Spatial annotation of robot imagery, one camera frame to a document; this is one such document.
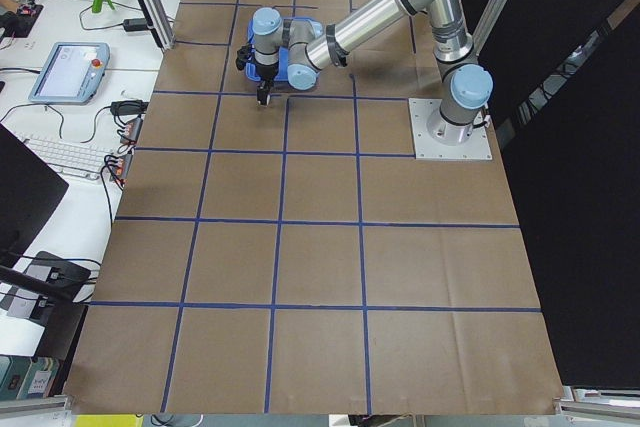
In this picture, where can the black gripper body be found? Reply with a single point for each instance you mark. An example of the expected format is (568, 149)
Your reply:
(265, 72)

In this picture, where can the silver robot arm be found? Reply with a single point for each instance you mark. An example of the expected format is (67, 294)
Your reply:
(304, 48)

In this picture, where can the blue plastic tray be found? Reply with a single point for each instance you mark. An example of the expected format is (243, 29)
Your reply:
(250, 69)

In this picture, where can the person hand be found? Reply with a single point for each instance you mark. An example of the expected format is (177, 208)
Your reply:
(9, 5)

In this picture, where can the black power adapter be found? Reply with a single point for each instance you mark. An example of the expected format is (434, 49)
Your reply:
(135, 25)

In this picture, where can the brown paper table cover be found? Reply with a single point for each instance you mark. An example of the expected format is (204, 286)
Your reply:
(297, 258)

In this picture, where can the teach pendant with screen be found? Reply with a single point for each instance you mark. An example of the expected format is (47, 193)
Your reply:
(72, 73)

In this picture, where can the white keyboard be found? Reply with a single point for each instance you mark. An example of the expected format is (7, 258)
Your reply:
(76, 160)

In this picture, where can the black monitor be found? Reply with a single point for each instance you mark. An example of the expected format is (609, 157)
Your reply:
(30, 193)

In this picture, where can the black monitor stand base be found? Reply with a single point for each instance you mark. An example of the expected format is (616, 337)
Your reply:
(48, 276)

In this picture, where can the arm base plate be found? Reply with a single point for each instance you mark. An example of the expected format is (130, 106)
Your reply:
(435, 139)

